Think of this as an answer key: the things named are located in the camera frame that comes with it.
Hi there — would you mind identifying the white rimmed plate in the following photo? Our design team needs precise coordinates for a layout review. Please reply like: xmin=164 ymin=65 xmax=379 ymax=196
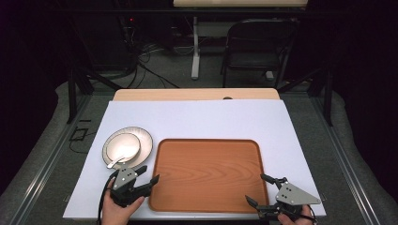
xmin=101 ymin=126 xmax=154 ymax=171

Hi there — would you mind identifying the white table sheet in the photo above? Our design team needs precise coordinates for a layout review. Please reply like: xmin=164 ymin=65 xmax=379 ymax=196
xmin=62 ymin=99 xmax=328 ymax=220

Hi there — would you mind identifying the aluminium floor rail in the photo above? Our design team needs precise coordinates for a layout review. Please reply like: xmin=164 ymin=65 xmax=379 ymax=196
xmin=8 ymin=93 xmax=92 ymax=225
xmin=309 ymin=93 xmax=382 ymax=225

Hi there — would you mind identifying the white spoon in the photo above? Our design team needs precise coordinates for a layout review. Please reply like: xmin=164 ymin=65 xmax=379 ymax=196
xmin=106 ymin=156 xmax=127 ymax=170

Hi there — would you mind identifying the white bowl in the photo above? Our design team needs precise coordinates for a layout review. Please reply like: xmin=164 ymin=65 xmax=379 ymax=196
xmin=105 ymin=132 xmax=142 ymax=164

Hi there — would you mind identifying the person's right hand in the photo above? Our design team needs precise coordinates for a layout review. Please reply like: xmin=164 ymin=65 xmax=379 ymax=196
xmin=277 ymin=204 xmax=317 ymax=225

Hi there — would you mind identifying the brown wooden tray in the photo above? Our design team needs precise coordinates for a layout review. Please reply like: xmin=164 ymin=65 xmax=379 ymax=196
xmin=147 ymin=138 xmax=270 ymax=215

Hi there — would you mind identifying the black folding chair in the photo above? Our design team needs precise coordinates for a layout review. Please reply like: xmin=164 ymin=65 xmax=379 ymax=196
xmin=220 ymin=18 xmax=300 ymax=89

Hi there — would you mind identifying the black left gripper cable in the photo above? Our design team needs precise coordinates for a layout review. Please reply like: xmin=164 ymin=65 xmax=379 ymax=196
xmin=97 ymin=170 xmax=120 ymax=225

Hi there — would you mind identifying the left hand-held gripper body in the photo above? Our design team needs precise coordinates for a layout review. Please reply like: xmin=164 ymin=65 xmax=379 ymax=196
xmin=109 ymin=167 xmax=151 ymax=208

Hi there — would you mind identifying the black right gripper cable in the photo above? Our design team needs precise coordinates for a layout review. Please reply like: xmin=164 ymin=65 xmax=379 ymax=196
xmin=299 ymin=204 xmax=319 ymax=225

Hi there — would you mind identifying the person's left hand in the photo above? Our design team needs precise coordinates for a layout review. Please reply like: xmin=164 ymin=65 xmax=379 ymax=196
xmin=100 ymin=178 xmax=146 ymax=225

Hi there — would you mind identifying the bundle of floor cables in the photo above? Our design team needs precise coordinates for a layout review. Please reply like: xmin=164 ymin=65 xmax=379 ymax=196
xmin=123 ymin=17 xmax=181 ymax=91

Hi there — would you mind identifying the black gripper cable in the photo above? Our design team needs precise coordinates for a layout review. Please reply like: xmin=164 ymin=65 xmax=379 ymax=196
xmin=97 ymin=170 xmax=120 ymax=225
xmin=299 ymin=204 xmax=319 ymax=225

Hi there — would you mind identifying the black metal stand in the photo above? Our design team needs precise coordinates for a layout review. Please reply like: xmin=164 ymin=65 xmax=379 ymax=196
xmin=66 ymin=66 xmax=124 ymax=125
xmin=277 ymin=66 xmax=334 ymax=128

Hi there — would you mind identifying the white desk leg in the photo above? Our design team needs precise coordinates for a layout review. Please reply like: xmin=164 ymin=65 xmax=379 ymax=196
xmin=190 ymin=16 xmax=202 ymax=81

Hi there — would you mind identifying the light wooden desk top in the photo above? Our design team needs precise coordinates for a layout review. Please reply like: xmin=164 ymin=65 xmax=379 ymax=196
xmin=172 ymin=0 xmax=310 ymax=8

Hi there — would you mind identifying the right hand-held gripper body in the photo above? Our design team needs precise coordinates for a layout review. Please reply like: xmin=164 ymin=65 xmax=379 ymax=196
xmin=257 ymin=181 xmax=322 ymax=221

